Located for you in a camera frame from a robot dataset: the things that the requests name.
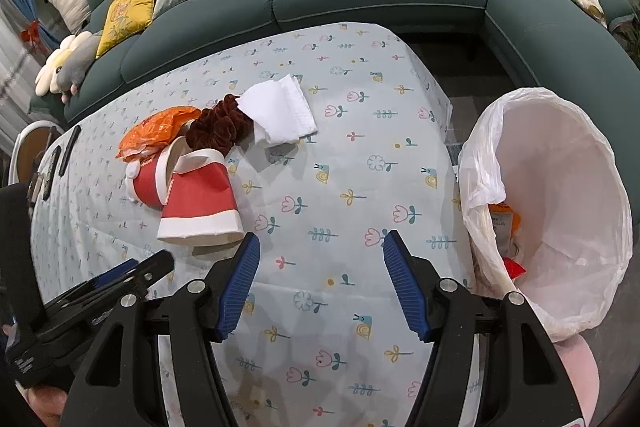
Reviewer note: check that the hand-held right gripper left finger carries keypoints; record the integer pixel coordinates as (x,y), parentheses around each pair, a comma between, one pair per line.
(240,287)

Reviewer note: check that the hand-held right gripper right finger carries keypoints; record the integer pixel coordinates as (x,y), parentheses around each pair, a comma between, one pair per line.
(405,287)

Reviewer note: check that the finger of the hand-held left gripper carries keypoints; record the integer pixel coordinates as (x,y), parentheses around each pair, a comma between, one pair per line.
(115,272)
(152,269)

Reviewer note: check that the large red paper cup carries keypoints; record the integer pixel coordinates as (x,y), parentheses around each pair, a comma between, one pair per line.
(202,202)

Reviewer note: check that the small red paper cup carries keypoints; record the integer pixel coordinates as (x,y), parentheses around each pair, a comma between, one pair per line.
(145,182)

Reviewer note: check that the red paper piece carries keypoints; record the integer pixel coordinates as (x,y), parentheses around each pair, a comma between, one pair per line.
(515,268)

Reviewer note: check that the orange printed plastic wrapper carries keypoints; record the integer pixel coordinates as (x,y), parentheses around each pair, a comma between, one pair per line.
(504,214)

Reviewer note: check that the plain orange plastic bag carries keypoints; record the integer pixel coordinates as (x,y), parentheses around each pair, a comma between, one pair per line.
(155,129)

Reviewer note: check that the dark red scrunchie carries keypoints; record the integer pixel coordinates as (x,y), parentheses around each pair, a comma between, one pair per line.
(215,127)

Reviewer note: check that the white tissue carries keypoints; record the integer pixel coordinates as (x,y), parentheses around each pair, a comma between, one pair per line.
(277,109)

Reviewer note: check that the trash bin with white bag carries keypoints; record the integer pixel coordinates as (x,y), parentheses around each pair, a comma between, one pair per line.
(565,187)

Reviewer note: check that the person's left hand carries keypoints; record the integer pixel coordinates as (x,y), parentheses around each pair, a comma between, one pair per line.
(46,407)

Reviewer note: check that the black remote control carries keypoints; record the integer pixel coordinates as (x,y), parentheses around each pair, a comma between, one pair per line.
(70,149)
(52,169)

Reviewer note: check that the floral tablecloth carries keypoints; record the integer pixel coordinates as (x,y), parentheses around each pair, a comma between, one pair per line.
(320,187)

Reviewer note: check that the white side table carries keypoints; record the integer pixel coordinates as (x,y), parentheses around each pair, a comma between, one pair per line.
(30,142)

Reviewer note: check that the grey plush toy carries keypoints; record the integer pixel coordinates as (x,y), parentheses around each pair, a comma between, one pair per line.
(82,64)

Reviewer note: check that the white flower cushion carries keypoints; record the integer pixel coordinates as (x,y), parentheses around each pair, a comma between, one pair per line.
(52,67)

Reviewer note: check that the red curtain bow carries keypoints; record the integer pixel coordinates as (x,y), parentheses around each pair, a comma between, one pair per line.
(31,34)

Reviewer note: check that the small yellow cushion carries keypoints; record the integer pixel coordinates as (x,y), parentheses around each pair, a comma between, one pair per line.
(127,14)

